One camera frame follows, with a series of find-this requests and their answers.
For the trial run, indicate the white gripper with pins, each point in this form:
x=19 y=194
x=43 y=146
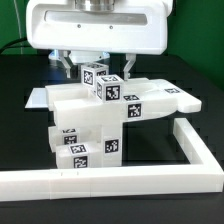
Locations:
x=124 y=26

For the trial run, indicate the white tagged cube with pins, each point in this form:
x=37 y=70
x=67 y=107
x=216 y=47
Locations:
x=89 y=72
x=109 y=88

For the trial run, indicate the white chair seat part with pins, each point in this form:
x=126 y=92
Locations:
x=105 y=148

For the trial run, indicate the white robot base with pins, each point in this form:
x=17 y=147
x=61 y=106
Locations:
x=79 y=57

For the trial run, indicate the white tag sheet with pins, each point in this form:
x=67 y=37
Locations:
x=37 y=99

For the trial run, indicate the white U-shaped frame fence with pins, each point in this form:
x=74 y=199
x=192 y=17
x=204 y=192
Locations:
x=202 y=174

